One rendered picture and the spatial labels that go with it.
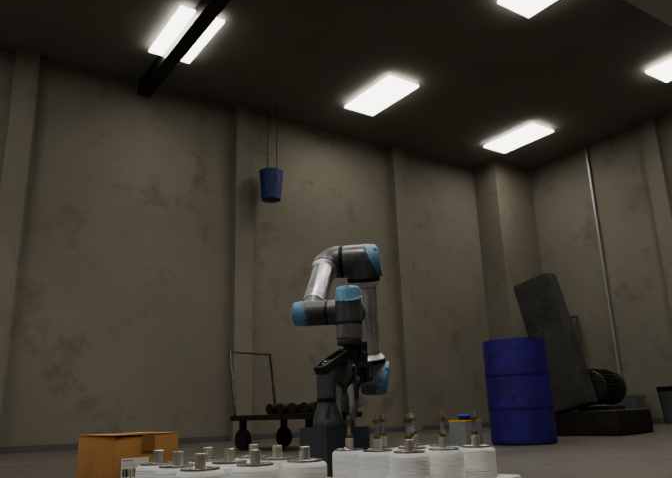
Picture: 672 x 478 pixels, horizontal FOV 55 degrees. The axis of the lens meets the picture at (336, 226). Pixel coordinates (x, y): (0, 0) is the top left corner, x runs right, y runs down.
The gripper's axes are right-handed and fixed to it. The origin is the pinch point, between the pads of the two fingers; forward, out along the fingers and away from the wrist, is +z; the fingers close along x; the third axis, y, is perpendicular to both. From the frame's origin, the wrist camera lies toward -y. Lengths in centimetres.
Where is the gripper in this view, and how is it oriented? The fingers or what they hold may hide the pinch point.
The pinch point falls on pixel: (346, 414)
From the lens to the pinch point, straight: 182.2
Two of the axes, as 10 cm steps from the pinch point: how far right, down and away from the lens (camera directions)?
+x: -6.6, 2.3, 7.2
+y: 7.5, 1.6, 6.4
